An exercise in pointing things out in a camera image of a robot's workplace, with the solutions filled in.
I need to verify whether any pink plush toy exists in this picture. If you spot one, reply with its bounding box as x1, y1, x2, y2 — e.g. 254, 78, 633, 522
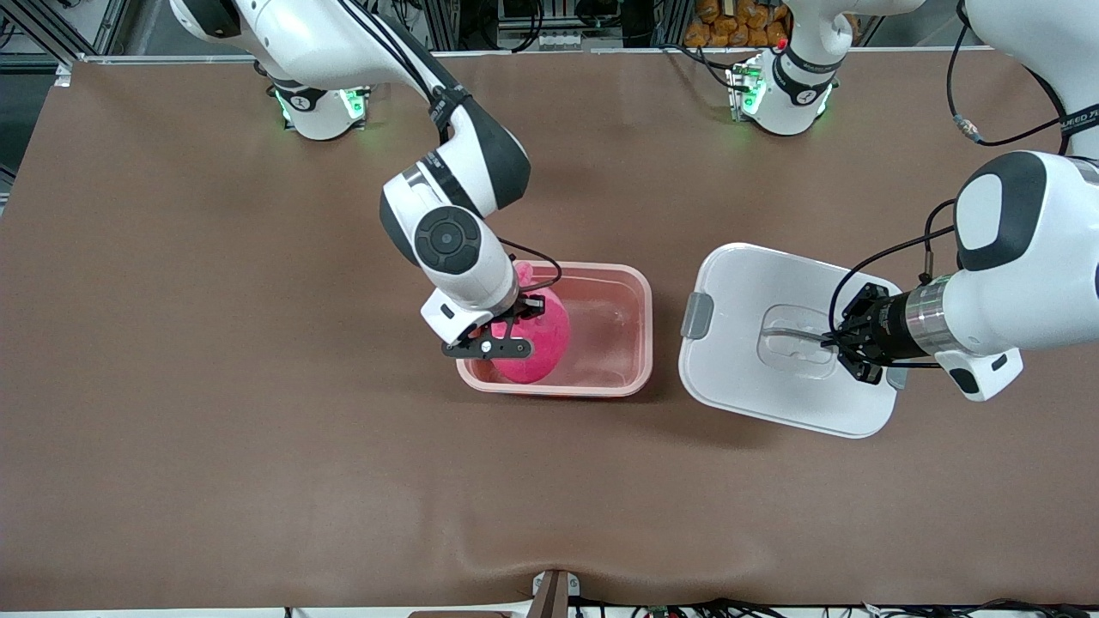
489, 262, 573, 385

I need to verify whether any white plastic box lid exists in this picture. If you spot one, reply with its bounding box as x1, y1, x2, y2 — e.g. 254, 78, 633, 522
678, 243, 904, 439

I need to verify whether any pink translucent plastic box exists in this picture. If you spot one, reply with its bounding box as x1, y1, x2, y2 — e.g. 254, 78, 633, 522
455, 260, 654, 398

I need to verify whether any brown table mat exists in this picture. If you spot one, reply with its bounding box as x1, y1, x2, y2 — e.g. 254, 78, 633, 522
0, 50, 1099, 612

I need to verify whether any orange snack pile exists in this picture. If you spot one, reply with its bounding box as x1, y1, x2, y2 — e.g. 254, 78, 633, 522
684, 0, 791, 49

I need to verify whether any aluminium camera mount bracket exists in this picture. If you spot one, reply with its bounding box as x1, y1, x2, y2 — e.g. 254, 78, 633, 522
526, 568, 582, 618

